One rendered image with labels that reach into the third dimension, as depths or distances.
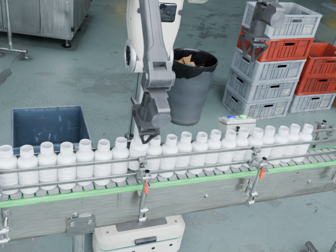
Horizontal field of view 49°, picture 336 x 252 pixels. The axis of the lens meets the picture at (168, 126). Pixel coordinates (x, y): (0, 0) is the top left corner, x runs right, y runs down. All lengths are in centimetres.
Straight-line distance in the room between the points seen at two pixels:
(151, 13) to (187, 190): 67
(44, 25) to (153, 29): 394
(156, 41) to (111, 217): 67
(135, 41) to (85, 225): 83
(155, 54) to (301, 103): 344
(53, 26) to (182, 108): 217
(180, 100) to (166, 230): 153
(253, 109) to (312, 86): 80
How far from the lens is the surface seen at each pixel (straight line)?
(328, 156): 178
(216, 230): 263
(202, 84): 336
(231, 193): 153
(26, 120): 186
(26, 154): 119
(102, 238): 213
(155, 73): 101
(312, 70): 420
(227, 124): 154
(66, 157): 121
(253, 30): 140
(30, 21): 498
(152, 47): 103
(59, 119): 186
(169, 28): 173
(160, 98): 102
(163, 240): 227
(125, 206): 137
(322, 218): 307
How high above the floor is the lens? 188
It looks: 32 degrees down
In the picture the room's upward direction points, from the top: 10 degrees clockwise
